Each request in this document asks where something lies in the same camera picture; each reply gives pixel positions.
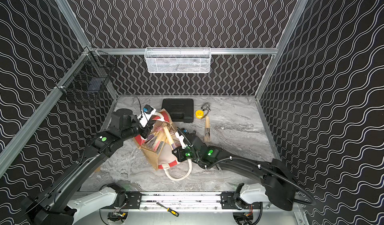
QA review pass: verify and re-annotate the red jute tote bag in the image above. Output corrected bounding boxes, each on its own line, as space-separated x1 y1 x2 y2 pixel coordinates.
134 109 192 181

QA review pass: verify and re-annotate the bamboo fan floral white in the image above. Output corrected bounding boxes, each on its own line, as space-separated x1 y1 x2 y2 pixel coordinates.
204 116 211 143

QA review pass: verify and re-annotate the white wire mesh basket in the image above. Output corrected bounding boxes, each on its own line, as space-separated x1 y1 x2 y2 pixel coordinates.
144 47 212 74

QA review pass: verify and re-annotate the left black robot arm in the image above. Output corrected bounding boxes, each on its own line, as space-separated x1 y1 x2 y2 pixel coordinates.
21 105 156 225

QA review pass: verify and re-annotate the yellow black handled screwdriver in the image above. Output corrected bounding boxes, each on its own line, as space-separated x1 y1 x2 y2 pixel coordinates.
156 202 179 217

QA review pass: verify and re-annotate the black wire mesh basket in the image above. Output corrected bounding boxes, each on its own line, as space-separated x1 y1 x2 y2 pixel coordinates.
59 51 118 106

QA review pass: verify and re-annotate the bamboo fan purple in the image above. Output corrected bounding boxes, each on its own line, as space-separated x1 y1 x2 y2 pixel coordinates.
164 127 176 150

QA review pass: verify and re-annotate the aluminium frame corner post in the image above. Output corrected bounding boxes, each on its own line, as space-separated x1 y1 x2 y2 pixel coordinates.
255 0 309 101

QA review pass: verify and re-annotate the yellow thread seal tape spool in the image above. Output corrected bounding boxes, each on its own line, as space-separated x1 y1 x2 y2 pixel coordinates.
195 110 205 119

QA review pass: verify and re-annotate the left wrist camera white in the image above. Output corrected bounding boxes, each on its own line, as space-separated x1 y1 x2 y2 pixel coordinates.
138 105 157 128

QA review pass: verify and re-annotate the black plastic tool case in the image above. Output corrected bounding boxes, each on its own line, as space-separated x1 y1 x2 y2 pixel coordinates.
162 99 194 123

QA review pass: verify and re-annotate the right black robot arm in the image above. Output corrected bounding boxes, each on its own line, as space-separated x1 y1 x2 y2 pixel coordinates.
172 130 316 211

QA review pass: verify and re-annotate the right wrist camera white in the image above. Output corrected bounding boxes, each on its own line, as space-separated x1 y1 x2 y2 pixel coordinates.
175 132 186 149

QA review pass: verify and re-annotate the folding fans bundle in bag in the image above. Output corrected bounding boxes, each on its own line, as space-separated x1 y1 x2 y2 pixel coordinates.
141 124 167 156

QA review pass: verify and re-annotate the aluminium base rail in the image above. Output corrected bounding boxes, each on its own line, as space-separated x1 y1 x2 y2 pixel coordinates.
74 191 301 212

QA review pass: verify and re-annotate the steel ball valve brown handle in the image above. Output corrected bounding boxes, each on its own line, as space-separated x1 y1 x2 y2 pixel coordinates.
201 103 211 118

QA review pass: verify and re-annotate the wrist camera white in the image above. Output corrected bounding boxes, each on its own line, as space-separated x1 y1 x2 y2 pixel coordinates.
138 105 157 128
175 132 186 149

